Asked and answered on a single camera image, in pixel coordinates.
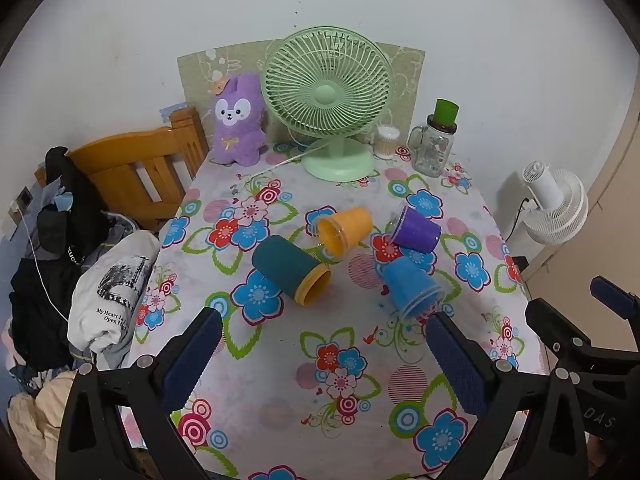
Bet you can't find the white fan power cord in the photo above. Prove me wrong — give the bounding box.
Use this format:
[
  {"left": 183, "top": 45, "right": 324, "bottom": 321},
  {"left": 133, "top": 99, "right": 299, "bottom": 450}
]
[{"left": 247, "top": 135, "right": 332, "bottom": 181}]

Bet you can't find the cotton swab container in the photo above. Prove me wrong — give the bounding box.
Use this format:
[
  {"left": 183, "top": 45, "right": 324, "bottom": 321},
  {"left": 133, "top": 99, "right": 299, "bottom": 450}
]
[{"left": 375, "top": 125, "right": 400, "bottom": 160}]

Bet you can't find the black garment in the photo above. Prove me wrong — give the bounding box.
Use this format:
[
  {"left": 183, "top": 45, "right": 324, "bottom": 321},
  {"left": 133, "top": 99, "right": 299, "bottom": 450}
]
[{"left": 9, "top": 255, "right": 83, "bottom": 372}]

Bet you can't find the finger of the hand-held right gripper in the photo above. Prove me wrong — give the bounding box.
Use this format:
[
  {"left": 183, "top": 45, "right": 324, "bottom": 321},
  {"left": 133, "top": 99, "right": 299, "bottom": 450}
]
[
  {"left": 590, "top": 276, "right": 640, "bottom": 322},
  {"left": 524, "top": 298, "right": 597, "bottom": 368}
]

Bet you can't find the wooden chair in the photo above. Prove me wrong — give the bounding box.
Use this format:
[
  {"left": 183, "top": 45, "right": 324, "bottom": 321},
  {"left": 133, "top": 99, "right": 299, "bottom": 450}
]
[{"left": 67, "top": 107, "right": 210, "bottom": 234}]

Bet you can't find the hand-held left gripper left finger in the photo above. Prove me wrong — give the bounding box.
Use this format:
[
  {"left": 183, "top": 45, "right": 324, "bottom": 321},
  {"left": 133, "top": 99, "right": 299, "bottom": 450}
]
[{"left": 56, "top": 306, "right": 224, "bottom": 480}]

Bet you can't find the white fan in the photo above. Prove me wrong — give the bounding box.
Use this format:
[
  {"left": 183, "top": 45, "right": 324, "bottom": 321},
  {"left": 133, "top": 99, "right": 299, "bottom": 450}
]
[{"left": 510, "top": 160, "right": 590, "bottom": 246}]

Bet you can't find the green desk fan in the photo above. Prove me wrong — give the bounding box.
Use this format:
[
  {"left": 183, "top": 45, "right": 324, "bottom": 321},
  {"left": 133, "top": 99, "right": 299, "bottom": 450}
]
[{"left": 261, "top": 27, "right": 395, "bottom": 181}]

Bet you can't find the teal cup with yellow lining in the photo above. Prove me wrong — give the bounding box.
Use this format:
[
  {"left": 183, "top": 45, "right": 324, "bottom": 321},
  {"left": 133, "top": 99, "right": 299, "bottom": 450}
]
[{"left": 251, "top": 235, "right": 332, "bottom": 307}]

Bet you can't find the thin white cable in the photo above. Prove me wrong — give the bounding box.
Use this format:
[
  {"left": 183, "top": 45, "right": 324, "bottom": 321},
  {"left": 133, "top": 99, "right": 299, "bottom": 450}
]
[{"left": 10, "top": 200, "right": 69, "bottom": 324}]

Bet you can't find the floral tablecloth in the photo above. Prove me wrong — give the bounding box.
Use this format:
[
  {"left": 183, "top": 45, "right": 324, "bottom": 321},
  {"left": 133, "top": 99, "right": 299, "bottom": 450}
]
[{"left": 120, "top": 141, "right": 547, "bottom": 480}]

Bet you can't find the blue cup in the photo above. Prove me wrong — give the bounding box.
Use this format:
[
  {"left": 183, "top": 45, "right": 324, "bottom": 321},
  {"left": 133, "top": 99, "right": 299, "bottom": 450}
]
[{"left": 381, "top": 256, "right": 445, "bottom": 321}]

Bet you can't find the white printed shirt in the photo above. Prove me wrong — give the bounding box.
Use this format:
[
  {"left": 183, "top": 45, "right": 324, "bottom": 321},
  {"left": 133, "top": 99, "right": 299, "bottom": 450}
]
[{"left": 67, "top": 232, "right": 162, "bottom": 354}]

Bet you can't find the beige cloth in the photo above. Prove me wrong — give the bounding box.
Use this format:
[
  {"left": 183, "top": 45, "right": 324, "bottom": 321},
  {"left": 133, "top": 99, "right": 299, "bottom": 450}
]
[{"left": 7, "top": 369, "right": 77, "bottom": 472}]

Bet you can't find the purple cup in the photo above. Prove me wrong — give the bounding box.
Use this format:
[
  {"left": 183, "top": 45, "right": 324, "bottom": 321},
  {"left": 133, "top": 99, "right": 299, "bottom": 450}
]
[{"left": 387, "top": 205, "right": 443, "bottom": 254}]

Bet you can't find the glass mug jar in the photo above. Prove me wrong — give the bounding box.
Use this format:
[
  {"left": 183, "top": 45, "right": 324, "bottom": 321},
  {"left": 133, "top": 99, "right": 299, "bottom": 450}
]
[{"left": 407, "top": 115, "right": 457, "bottom": 179}]

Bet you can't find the green cup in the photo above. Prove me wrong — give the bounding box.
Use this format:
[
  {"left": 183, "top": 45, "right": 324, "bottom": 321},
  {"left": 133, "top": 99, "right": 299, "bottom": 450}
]
[{"left": 432, "top": 99, "right": 460, "bottom": 134}]

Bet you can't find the purple plush toy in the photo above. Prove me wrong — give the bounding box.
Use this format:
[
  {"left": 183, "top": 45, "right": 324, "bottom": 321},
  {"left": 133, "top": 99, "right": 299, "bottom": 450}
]
[{"left": 207, "top": 72, "right": 267, "bottom": 166}]

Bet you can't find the black jacket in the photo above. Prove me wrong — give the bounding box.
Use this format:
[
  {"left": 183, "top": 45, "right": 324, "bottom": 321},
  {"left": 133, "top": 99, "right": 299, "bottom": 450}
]
[{"left": 37, "top": 146, "right": 112, "bottom": 273}]

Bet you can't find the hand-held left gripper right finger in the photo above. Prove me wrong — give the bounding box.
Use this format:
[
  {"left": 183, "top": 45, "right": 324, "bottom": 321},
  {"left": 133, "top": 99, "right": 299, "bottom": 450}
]
[{"left": 425, "top": 311, "right": 592, "bottom": 480}]

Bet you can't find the wooden door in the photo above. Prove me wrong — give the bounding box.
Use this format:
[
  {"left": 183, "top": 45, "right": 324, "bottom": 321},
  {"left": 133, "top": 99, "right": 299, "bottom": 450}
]
[{"left": 520, "top": 112, "right": 640, "bottom": 313}]

